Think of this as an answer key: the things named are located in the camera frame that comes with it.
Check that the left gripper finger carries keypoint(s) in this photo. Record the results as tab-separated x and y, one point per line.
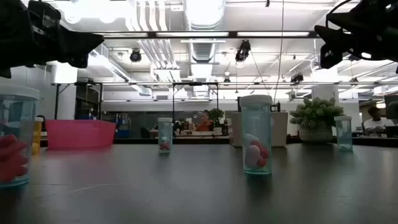
81	40
76	59

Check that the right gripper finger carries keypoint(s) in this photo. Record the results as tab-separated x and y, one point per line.
334	35
328	56

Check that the clear teal medicine bottle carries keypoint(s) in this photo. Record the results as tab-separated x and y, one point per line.
343	133

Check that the orange medicine bottle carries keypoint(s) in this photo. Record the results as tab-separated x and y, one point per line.
37	137

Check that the clear bottle red white pills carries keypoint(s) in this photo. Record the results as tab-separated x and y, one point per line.
256	130
164	133

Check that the red plastic bin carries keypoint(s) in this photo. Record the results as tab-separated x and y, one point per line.
81	133

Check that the white plastic bin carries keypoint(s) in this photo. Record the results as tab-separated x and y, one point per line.
280	130

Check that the black ceiling spotlight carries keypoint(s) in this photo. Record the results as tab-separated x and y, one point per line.
297	78
242	53
135	56

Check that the black storage shelf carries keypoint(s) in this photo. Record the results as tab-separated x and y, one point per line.
88	105

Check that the dark computer monitor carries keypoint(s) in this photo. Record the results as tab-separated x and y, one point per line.
391	105

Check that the person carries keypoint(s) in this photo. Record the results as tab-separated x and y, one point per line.
205	126
376	123

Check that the blue storage crate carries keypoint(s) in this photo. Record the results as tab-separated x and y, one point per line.
122	130

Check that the small green potted plant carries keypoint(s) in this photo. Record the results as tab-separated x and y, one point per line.
216	114

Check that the black table mat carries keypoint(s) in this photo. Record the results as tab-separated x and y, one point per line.
199	193

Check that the black metal stand frame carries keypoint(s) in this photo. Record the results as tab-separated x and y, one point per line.
196	83

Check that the silver ventilation duct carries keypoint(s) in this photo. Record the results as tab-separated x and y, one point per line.
203	49

